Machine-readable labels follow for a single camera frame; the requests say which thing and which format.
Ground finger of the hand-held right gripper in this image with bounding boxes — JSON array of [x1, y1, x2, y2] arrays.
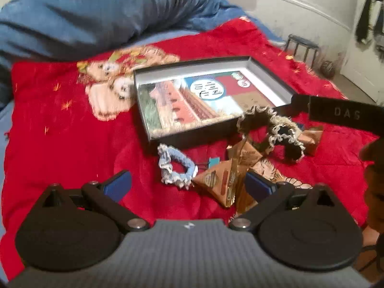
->
[[291, 94, 311, 120]]

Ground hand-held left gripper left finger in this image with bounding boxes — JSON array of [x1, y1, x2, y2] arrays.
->
[[42, 169, 150, 232]]

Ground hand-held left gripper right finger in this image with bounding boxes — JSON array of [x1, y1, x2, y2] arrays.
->
[[228, 169, 335, 231]]

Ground brown triangular packet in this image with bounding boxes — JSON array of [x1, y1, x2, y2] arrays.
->
[[297, 126, 324, 156], [226, 139, 264, 166], [192, 159, 240, 208], [233, 165, 258, 216], [249, 157, 312, 190]]

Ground black lace-trimmed scrunchie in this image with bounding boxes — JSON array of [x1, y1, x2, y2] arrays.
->
[[268, 117, 305, 162]]

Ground blue lace-trimmed scrunchie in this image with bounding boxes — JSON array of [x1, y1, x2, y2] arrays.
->
[[157, 144, 198, 189]]

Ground shallow black box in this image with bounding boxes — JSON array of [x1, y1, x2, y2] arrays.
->
[[133, 55, 296, 150]]

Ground person's right forearm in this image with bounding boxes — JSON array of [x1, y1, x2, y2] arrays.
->
[[358, 139, 384, 240]]

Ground dark ball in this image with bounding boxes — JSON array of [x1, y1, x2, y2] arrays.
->
[[321, 61, 336, 77]]

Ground blue binder clip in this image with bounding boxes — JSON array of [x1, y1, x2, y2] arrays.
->
[[195, 156, 222, 171]]

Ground white door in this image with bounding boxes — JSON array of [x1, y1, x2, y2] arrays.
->
[[339, 0, 384, 105]]

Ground red teddy bear blanket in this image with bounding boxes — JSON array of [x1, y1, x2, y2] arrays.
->
[[3, 18, 381, 273]]

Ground small black stool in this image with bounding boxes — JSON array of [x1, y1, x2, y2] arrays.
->
[[283, 34, 320, 68]]

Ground hanging dark clothes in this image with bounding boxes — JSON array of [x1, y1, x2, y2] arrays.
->
[[355, 0, 384, 54]]

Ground light blue bed sheet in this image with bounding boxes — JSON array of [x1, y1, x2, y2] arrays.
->
[[0, 102, 15, 246]]

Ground blue duvet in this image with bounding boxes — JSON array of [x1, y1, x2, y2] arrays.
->
[[0, 0, 285, 108]]

